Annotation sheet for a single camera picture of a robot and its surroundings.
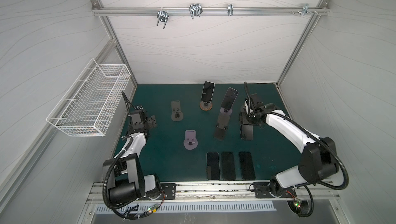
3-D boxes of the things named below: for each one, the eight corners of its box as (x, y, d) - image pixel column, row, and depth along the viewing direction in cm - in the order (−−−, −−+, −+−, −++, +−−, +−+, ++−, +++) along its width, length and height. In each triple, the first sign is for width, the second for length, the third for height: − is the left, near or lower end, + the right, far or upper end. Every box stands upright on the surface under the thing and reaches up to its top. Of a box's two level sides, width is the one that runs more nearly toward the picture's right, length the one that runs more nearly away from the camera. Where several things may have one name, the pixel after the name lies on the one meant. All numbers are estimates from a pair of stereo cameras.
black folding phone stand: (213, 138, 94) (214, 129, 85) (217, 121, 101) (218, 112, 93) (225, 141, 92) (227, 132, 84) (228, 124, 100) (230, 115, 91)
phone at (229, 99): (220, 111, 106) (223, 96, 94) (226, 101, 112) (229, 86, 99) (229, 115, 104) (233, 100, 92) (234, 105, 109) (238, 90, 97)
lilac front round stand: (185, 149, 89) (183, 142, 81) (186, 137, 94) (184, 129, 86) (198, 149, 89) (197, 142, 81) (198, 137, 94) (198, 129, 86)
